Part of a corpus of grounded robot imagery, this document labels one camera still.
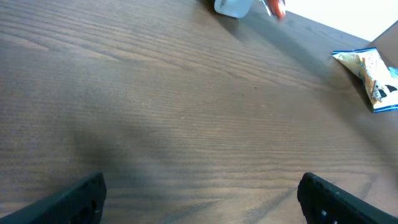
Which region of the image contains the red brown snack bar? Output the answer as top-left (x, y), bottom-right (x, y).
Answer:
top-left (262, 0), bottom-right (285, 20)

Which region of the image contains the blue mouthwash bottle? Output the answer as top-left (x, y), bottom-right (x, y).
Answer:
top-left (388, 67), bottom-right (398, 78)

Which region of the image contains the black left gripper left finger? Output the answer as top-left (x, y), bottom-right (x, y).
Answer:
top-left (1, 172), bottom-right (106, 224)

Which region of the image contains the yellow wet wipes bag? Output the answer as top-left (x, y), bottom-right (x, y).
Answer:
top-left (332, 47), bottom-right (397, 113)

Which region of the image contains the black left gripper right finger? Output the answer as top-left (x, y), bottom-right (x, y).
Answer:
top-left (297, 172), bottom-right (397, 224)

